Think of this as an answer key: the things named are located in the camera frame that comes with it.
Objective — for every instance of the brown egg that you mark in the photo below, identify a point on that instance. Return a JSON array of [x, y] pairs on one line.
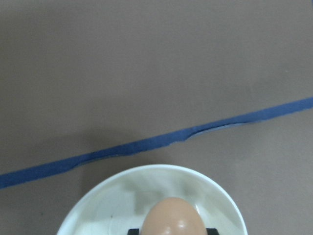
[[173, 216]]

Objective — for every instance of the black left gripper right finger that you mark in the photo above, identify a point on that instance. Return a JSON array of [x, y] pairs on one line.
[[212, 231]]

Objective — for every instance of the white round bowl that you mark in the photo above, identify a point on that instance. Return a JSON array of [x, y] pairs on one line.
[[122, 201]]

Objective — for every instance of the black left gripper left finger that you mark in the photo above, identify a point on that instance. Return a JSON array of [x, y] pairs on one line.
[[134, 231]]

